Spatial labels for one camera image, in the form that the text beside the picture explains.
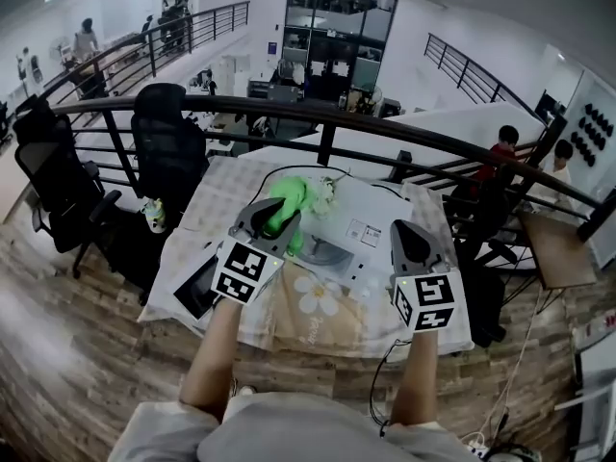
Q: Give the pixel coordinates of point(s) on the person's left forearm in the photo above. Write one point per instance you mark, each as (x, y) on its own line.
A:
(212, 364)

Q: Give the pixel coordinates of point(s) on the straight black railing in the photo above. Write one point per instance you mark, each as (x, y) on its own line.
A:
(192, 22)
(471, 72)

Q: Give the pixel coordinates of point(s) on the white metal frame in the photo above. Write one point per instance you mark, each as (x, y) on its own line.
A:
(599, 392)

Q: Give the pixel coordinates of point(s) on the cluster of black wall knobs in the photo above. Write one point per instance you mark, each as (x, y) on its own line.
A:
(594, 133)

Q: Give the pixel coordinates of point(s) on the curved black railing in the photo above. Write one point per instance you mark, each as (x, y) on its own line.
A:
(289, 111)

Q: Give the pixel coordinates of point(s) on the small brown wooden table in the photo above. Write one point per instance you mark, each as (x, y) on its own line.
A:
(558, 253)

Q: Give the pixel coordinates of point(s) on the person's right forearm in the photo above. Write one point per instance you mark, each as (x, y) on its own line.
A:
(416, 378)

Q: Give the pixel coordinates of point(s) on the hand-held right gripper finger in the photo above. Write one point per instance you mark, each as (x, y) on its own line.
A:
(435, 250)
(395, 253)

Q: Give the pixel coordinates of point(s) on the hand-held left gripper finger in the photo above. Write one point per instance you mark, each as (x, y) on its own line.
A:
(288, 236)
(245, 217)

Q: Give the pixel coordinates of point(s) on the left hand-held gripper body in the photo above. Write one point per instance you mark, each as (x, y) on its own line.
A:
(243, 272)

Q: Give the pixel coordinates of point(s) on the white flower bouquet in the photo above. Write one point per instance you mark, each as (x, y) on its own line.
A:
(327, 195)

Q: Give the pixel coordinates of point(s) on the beige daisy placemat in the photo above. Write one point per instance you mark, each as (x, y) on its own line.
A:
(289, 320)

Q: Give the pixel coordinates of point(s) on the checkered tablecloth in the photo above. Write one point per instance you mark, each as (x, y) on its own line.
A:
(216, 195)

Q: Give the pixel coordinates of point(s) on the black mesh high-back office chair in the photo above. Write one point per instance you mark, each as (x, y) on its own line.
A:
(163, 147)

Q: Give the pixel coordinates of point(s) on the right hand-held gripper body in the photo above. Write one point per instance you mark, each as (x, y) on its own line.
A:
(433, 301)

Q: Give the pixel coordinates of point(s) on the blue wall sign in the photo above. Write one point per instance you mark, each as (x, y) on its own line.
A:
(272, 48)

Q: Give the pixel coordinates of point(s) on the white round floor device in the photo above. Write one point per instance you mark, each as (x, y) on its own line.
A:
(507, 453)

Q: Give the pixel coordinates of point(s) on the white power strip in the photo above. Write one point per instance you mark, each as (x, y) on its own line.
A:
(476, 449)

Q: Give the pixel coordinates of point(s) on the white microwave oven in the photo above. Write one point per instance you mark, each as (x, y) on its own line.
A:
(375, 205)

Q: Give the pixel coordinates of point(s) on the person's grey shirt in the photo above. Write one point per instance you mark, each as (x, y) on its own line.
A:
(298, 431)

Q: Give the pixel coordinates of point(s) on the black framed glass partition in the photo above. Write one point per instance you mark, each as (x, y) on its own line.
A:
(337, 41)

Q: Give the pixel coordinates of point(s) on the green cloth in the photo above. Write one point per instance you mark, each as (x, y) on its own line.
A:
(289, 193)

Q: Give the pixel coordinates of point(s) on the small decorated bottle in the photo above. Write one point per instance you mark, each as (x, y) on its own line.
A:
(154, 214)

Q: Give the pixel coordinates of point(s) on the person's left shoe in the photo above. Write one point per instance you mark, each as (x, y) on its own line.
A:
(244, 390)

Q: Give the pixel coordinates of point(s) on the light wooden desk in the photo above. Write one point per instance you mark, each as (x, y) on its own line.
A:
(9, 186)

